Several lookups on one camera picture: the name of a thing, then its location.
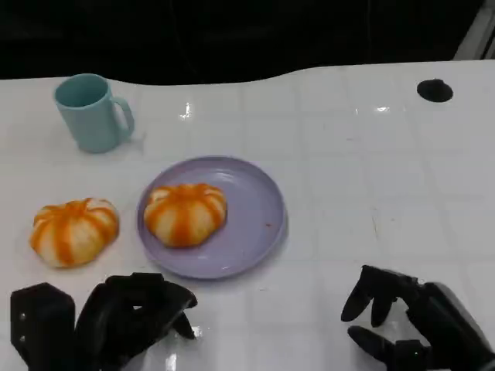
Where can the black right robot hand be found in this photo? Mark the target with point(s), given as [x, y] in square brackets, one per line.
[444, 324]

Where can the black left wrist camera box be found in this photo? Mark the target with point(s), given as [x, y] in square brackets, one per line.
[40, 324]

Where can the lilac plate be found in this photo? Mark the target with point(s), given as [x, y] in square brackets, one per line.
[251, 224]

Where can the pale green mug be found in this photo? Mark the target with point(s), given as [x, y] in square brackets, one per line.
[91, 120]

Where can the grey metal frame post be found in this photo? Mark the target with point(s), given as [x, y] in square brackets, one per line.
[477, 33]

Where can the black round table grommet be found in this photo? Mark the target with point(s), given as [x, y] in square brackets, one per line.
[434, 90]

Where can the orange and white bread roll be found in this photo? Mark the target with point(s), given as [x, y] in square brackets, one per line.
[185, 216]
[73, 233]

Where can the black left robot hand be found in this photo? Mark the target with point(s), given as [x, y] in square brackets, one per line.
[120, 324]

